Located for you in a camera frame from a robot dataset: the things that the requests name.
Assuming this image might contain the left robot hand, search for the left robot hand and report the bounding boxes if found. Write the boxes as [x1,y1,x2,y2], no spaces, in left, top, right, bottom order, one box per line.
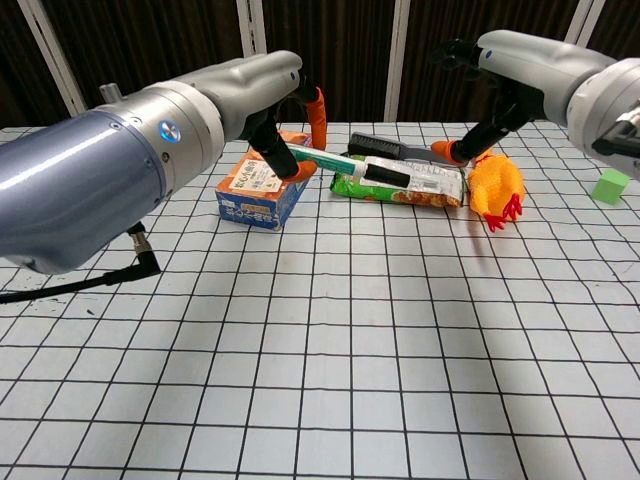
[197,49,329,184]

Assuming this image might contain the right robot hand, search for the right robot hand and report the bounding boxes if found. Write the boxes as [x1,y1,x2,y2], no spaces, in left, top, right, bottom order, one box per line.
[430,29,616,169]

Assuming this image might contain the white green marker body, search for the white green marker body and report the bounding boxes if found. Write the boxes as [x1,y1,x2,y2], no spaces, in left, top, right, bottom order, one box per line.
[284,141,371,177]

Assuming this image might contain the orange biscuit box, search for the orange biscuit box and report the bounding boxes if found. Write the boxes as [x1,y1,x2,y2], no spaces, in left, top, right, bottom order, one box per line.
[214,129,311,234]

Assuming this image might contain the yellow rubber chicken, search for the yellow rubber chicken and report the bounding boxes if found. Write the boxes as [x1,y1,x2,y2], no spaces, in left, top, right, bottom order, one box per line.
[464,149,525,234]

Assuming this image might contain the grey comb brush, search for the grey comb brush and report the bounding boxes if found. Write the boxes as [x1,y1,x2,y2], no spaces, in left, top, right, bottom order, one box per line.
[348,131,441,164]

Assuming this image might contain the green cube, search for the green cube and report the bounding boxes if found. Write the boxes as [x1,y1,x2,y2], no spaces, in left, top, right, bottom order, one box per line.
[590,168,630,206]

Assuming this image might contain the green snack packet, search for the green snack packet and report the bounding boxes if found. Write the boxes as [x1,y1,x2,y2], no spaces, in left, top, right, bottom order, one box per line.
[329,154,469,210]

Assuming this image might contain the white checkered tablecloth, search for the white checkered tablecloth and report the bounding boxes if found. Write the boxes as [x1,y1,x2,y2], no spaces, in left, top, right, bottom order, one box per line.
[0,121,640,480]

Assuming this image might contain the white metal frame post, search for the white metal frame post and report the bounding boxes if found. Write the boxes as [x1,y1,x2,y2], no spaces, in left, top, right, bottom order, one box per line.
[234,0,271,55]
[17,0,89,119]
[384,0,411,123]
[564,0,609,47]

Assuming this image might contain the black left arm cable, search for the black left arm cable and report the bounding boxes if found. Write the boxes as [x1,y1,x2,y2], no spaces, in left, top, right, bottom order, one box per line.
[0,224,162,306]

